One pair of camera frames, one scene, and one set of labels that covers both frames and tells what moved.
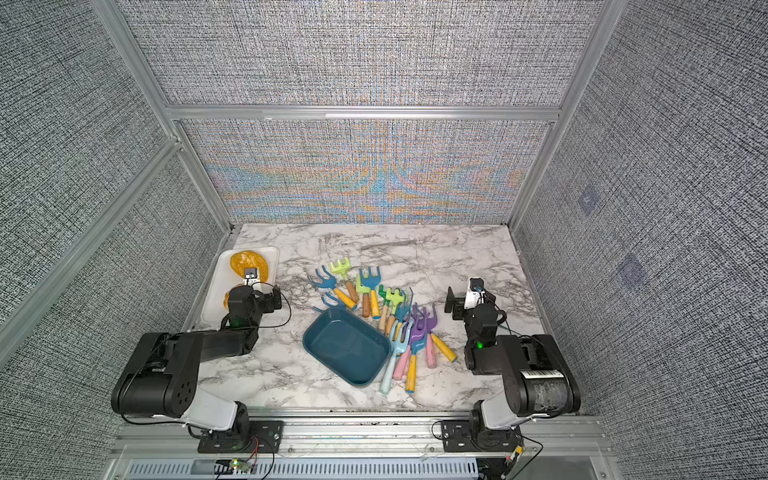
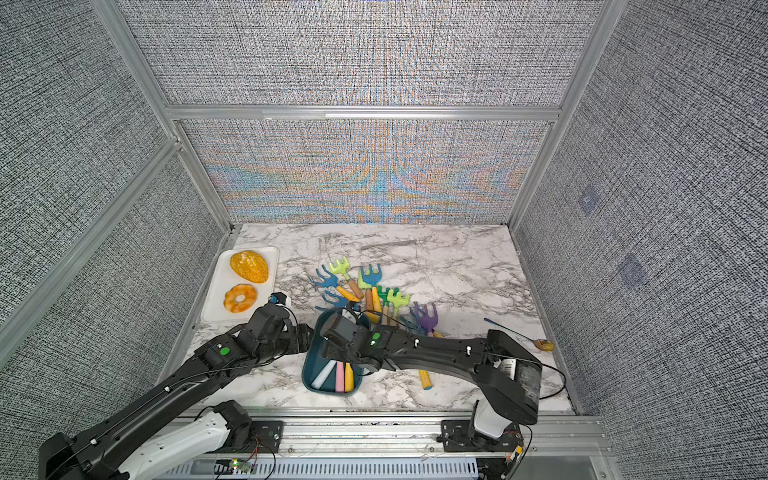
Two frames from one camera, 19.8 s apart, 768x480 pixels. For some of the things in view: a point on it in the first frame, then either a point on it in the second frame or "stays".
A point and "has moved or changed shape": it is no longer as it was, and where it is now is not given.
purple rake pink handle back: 431,323 stays
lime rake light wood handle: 394,299 stays
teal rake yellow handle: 443,348 has moved or changed shape
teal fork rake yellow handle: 401,311 to 349,377
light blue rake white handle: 398,348 to 324,374
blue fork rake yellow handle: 372,281 stays
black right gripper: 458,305 to 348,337
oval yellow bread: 246,259 stays
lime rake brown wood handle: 343,268 stays
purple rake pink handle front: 417,332 to 340,376
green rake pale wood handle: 386,303 stays
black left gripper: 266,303 to 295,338
